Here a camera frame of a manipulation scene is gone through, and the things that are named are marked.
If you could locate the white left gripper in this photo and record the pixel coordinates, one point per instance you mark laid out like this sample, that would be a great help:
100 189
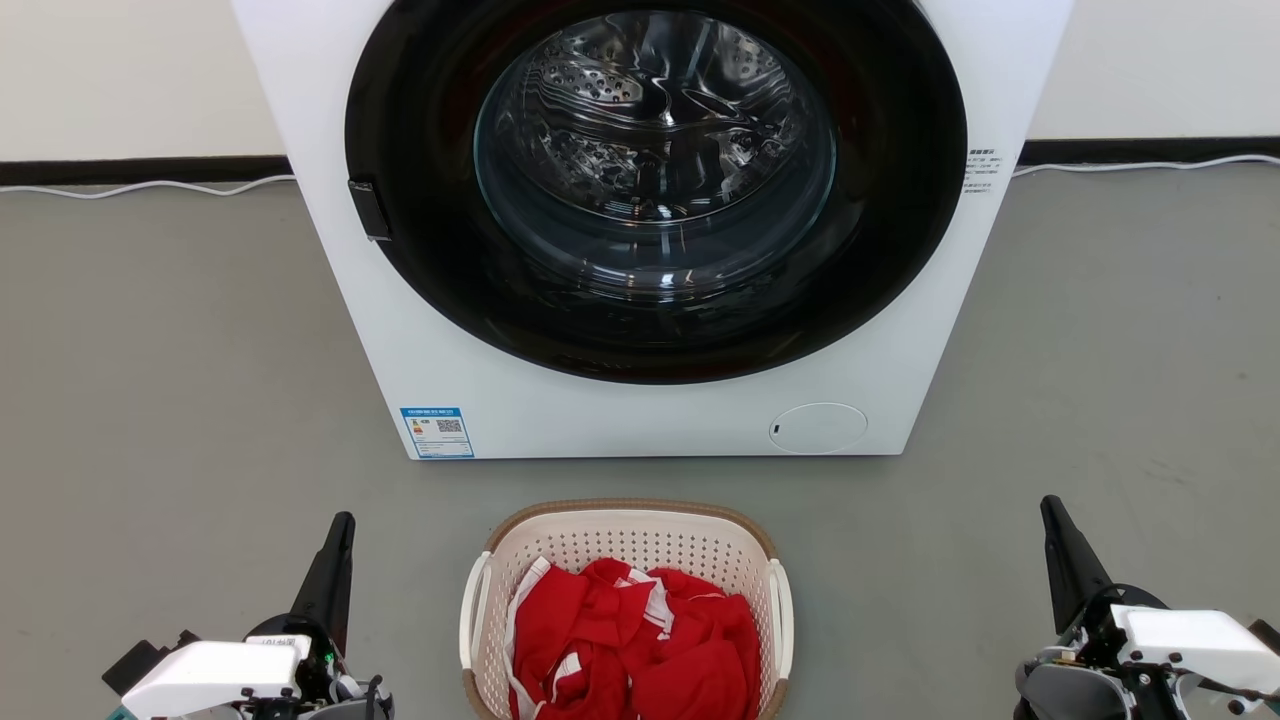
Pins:
220 675

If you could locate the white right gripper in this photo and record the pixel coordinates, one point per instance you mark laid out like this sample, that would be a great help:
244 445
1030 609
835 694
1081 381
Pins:
1190 650

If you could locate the beige perforated laundry basket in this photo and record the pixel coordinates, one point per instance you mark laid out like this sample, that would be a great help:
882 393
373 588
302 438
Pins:
640 535

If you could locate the red and white clothes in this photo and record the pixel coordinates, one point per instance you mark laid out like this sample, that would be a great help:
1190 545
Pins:
690 670

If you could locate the blue energy label sticker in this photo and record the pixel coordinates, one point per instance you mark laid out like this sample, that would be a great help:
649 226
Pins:
437 432

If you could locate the round white filter cover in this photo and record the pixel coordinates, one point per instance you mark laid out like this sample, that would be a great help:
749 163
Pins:
818 428

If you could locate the round black glass washer door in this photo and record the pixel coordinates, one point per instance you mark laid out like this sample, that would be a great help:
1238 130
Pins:
420 250

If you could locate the white front-load washing machine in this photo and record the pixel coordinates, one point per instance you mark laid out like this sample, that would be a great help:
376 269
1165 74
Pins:
650 420

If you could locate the small black text label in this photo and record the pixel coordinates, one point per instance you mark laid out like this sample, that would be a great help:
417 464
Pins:
981 170

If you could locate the steel washer drum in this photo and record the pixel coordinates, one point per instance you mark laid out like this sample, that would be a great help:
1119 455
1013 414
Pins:
650 150

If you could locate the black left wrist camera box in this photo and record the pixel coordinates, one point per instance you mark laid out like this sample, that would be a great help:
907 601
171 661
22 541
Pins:
140 662

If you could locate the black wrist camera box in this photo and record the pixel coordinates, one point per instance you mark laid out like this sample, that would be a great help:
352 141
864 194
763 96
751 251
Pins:
1268 635
140 662

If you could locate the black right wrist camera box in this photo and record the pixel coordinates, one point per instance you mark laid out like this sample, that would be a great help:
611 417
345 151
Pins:
1268 635

